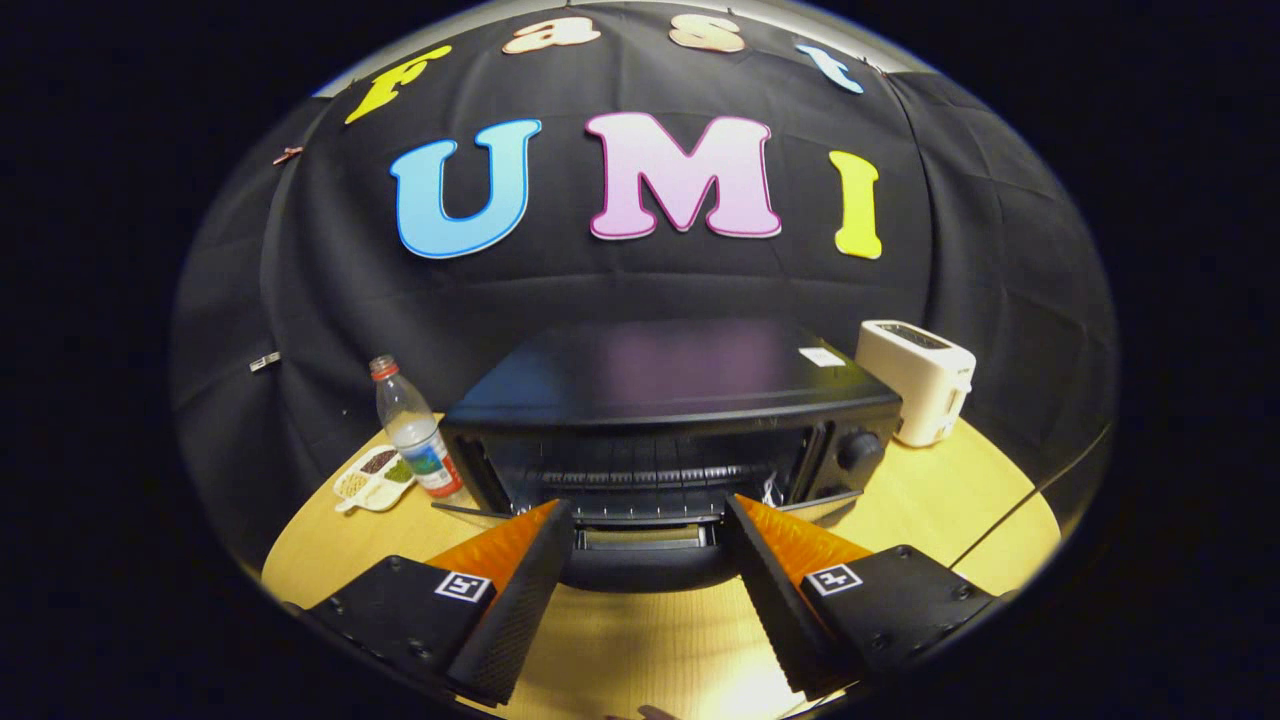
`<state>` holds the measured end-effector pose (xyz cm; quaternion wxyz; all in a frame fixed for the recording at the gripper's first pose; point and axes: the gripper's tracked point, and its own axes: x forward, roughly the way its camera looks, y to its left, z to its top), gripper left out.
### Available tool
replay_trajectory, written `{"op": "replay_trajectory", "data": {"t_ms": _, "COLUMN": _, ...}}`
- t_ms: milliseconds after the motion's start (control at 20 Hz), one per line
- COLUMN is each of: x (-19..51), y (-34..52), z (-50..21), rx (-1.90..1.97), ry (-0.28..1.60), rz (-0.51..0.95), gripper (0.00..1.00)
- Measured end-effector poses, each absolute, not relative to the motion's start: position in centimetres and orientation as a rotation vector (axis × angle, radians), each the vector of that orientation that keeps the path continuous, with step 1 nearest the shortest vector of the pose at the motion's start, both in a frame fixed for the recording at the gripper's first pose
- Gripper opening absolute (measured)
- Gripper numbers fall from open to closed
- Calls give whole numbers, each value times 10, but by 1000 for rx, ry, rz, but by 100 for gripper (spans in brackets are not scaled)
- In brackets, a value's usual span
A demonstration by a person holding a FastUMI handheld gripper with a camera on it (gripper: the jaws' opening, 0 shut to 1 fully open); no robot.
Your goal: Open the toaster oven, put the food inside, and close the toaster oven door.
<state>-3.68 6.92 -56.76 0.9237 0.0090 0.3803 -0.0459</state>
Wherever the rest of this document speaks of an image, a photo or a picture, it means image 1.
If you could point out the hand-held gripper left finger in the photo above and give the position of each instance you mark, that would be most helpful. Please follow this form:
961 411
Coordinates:
520 605

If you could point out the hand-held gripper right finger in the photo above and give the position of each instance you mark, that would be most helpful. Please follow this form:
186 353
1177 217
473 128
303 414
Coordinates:
775 605

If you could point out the black toaster oven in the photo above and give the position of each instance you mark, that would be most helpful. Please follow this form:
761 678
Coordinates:
650 380

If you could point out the white toaster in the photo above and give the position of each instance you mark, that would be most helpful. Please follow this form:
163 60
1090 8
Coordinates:
915 385

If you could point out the clear plastic water bottle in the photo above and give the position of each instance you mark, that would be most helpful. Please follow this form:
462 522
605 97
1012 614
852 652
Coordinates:
420 440

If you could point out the white divided dish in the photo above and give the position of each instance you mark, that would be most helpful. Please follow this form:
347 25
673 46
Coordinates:
372 480

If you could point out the black backdrop cloth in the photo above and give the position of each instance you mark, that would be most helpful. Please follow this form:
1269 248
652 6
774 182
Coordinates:
620 280

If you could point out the white cloth clip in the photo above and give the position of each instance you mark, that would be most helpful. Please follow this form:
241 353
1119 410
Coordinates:
265 362

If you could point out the pink cloth clip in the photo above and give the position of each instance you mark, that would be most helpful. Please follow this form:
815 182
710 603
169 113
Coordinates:
288 155

